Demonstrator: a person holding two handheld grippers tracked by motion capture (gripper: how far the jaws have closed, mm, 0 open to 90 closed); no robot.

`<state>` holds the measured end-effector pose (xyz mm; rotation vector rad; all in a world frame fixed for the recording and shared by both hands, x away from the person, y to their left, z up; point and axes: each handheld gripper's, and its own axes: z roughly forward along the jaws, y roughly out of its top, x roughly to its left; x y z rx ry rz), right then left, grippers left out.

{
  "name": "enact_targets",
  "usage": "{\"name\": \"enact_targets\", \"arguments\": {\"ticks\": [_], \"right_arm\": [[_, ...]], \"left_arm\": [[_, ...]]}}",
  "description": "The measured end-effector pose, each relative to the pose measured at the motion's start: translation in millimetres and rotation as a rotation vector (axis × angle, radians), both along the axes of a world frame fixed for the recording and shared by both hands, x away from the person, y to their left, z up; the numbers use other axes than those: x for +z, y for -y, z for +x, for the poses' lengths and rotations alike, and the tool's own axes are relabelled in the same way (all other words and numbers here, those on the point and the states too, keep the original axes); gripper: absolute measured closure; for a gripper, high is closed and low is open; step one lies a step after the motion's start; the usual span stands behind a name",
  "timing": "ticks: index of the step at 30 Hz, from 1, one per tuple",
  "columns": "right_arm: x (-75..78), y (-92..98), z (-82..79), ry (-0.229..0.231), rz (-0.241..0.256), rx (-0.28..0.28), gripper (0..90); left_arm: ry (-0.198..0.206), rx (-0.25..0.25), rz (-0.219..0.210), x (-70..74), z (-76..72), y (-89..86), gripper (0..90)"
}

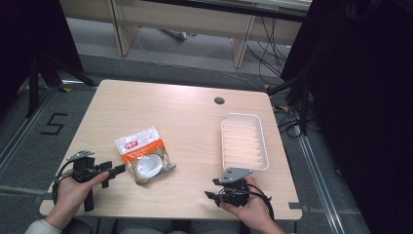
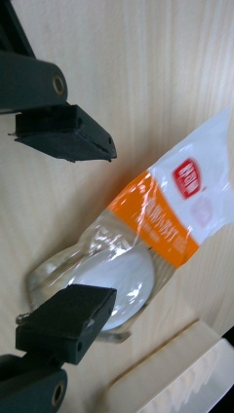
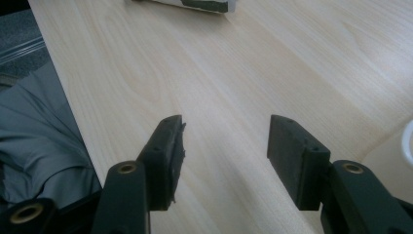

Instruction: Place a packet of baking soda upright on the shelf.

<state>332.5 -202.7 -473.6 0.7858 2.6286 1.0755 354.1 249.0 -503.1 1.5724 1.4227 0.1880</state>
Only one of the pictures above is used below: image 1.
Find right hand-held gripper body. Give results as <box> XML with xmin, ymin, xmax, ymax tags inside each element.
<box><xmin>215</xmin><ymin>167</ymin><xmax>255</xmax><ymax>209</ymax></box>

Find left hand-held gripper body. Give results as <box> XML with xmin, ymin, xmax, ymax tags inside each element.
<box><xmin>66</xmin><ymin>149</ymin><xmax>113</xmax><ymax>213</ymax></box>

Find orange and clear snack packet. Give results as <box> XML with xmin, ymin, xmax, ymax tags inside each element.
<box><xmin>113</xmin><ymin>125</ymin><xmax>177</xmax><ymax>186</ymax></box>

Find white plastic tray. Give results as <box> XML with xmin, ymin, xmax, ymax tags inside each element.
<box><xmin>220</xmin><ymin>112</ymin><xmax>270</xmax><ymax>172</ymax></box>

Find person's right hand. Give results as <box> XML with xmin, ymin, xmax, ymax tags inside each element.
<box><xmin>219</xmin><ymin>175</ymin><xmax>278</xmax><ymax>230</ymax></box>

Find person's left hand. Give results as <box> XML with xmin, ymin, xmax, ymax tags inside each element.
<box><xmin>45</xmin><ymin>171</ymin><xmax>111</xmax><ymax>225</ymax></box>

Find person's legs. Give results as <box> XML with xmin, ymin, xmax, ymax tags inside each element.
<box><xmin>63</xmin><ymin>217</ymin><xmax>242</xmax><ymax>234</ymax></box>

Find black metal stand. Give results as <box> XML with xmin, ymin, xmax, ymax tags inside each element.
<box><xmin>267</xmin><ymin>69</ymin><xmax>314</xmax><ymax>137</ymax></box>
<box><xmin>24</xmin><ymin>53</ymin><xmax>98</xmax><ymax>119</ymax></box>

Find black curtain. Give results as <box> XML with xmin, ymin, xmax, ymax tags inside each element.
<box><xmin>0</xmin><ymin>0</ymin><xmax>84</xmax><ymax>113</ymax></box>
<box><xmin>280</xmin><ymin>0</ymin><xmax>413</xmax><ymax>234</ymax></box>

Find grey power strip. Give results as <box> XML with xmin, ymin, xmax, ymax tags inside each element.
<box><xmin>159</xmin><ymin>28</ymin><xmax>198</xmax><ymax>42</ymax></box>

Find light wooden desk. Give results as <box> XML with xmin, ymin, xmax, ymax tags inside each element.
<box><xmin>59</xmin><ymin>0</ymin><xmax>314</xmax><ymax>69</ymax></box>

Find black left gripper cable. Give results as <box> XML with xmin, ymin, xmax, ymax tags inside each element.
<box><xmin>52</xmin><ymin>159</ymin><xmax>78</xmax><ymax>207</ymax></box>

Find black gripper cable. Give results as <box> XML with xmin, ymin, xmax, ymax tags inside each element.
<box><xmin>52</xmin><ymin>159</ymin><xmax>78</xmax><ymax>207</ymax></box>
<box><xmin>220</xmin><ymin>183</ymin><xmax>276</xmax><ymax>222</ymax></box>

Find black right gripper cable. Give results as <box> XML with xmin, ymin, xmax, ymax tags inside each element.
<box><xmin>220</xmin><ymin>183</ymin><xmax>276</xmax><ymax>222</ymax></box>

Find grey metal table bracket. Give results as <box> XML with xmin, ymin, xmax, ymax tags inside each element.
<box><xmin>31</xmin><ymin>192</ymin><xmax>54</xmax><ymax>205</ymax></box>

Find black floor cables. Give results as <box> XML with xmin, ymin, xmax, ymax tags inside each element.
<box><xmin>273</xmin><ymin>102</ymin><xmax>307</xmax><ymax>138</ymax></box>

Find black hanging cables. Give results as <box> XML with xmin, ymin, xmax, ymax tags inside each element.
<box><xmin>244</xmin><ymin>16</ymin><xmax>293</xmax><ymax>86</ymax></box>

